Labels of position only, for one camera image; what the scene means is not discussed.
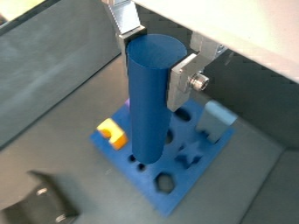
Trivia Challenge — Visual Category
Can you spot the black curved cradle stand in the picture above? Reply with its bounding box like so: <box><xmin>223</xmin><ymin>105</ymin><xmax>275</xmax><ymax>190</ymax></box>
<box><xmin>0</xmin><ymin>170</ymin><xmax>80</xmax><ymax>224</ymax></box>

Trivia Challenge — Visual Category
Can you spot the light blue arch block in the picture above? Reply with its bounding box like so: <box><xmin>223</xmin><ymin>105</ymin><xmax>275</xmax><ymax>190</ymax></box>
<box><xmin>196</xmin><ymin>100</ymin><xmax>238</xmax><ymax>144</ymax></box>

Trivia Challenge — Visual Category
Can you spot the blue cylinder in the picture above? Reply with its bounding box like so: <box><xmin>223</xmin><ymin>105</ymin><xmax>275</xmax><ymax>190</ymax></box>
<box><xmin>125</xmin><ymin>34</ymin><xmax>187</xmax><ymax>165</ymax></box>

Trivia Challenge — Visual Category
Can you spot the blue shape-sorter block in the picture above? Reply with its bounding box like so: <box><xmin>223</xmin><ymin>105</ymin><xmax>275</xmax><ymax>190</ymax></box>
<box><xmin>91</xmin><ymin>100</ymin><xmax>234</xmax><ymax>216</ymax></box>

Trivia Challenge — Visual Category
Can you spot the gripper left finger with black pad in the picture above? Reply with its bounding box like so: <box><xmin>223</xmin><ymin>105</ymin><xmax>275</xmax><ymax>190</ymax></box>
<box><xmin>101</xmin><ymin>0</ymin><xmax>147</xmax><ymax>73</ymax></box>

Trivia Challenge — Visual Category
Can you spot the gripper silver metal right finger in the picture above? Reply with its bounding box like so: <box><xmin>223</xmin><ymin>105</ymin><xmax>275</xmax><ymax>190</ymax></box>
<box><xmin>167</xmin><ymin>31</ymin><xmax>227</xmax><ymax>111</ymax></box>

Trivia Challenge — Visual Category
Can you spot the yellow notched block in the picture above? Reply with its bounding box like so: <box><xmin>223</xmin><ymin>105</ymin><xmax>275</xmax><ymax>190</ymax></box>
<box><xmin>97</xmin><ymin>118</ymin><xmax>128</xmax><ymax>151</ymax></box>

